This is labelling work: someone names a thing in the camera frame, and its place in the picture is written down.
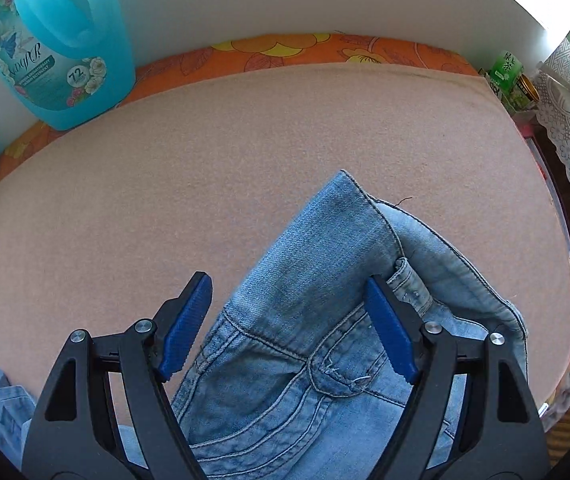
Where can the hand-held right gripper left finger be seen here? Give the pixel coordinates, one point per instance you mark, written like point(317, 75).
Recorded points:
point(187, 330)

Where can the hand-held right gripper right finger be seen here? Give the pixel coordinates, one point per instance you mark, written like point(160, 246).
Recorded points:
point(390, 330)

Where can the light blue denim pants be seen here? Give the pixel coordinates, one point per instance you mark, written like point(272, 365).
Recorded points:
point(315, 260)

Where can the pink blanket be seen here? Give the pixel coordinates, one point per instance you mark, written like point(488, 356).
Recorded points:
point(215, 160)

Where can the dark wooden table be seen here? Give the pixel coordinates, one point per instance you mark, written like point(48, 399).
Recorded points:
point(565, 190)

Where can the gold round tin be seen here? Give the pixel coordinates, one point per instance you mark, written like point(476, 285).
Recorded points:
point(530, 91)

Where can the green tea box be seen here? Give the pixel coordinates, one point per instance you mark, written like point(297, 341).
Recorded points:
point(507, 67)

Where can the orange floral bed sheet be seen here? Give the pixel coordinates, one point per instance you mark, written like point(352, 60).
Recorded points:
point(285, 50)

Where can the teal detergent bottle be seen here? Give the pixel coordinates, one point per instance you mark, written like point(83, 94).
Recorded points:
point(65, 10)

